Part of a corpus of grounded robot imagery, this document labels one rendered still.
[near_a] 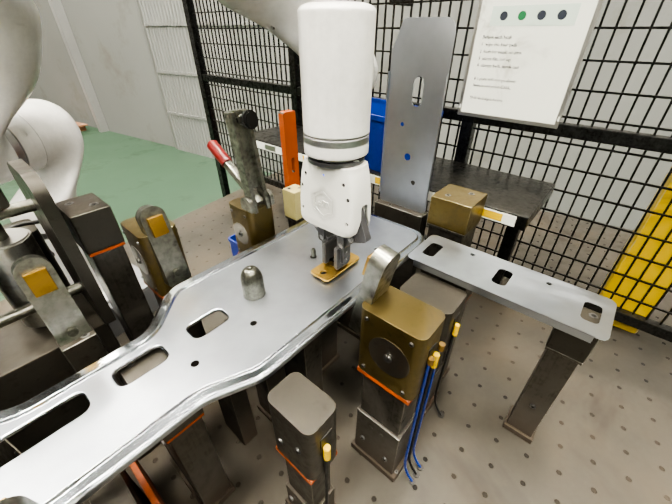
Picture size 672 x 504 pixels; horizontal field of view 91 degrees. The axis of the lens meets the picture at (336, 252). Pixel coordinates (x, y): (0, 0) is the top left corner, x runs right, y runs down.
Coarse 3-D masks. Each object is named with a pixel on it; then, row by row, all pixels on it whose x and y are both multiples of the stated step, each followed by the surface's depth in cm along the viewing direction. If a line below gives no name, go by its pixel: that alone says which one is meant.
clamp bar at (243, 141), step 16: (224, 112) 53; (240, 112) 54; (240, 128) 55; (240, 144) 54; (256, 144) 57; (240, 160) 56; (256, 160) 57; (240, 176) 58; (256, 176) 59; (256, 208) 60
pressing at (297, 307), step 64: (256, 256) 57; (320, 256) 57; (192, 320) 44; (256, 320) 44; (320, 320) 45; (64, 384) 36; (128, 384) 36; (192, 384) 36; (256, 384) 38; (64, 448) 31; (128, 448) 31
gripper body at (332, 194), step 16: (304, 160) 45; (320, 160) 42; (304, 176) 46; (320, 176) 43; (336, 176) 42; (352, 176) 41; (368, 176) 43; (304, 192) 47; (320, 192) 44; (336, 192) 43; (352, 192) 42; (368, 192) 44; (304, 208) 48; (320, 208) 46; (336, 208) 44; (352, 208) 43; (368, 208) 45; (320, 224) 47; (336, 224) 45; (352, 224) 44; (368, 224) 47
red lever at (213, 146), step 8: (208, 144) 62; (216, 144) 62; (216, 152) 61; (224, 152) 62; (224, 160) 61; (232, 168) 61; (232, 176) 61; (240, 184) 61; (256, 192) 60; (256, 200) 60
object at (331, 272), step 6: (330, 258) 53; (354, 258) 55; (324, 264) 53; (330, 264) 53; (348, 264) 53; (312, 270) 52; (318, 270) 52; (324, 270) 52; (330, 270) 52; (336, 270) 52; (342, 270) 52; (318, 276) 51; (324, 276) 51; (330, 276) 51
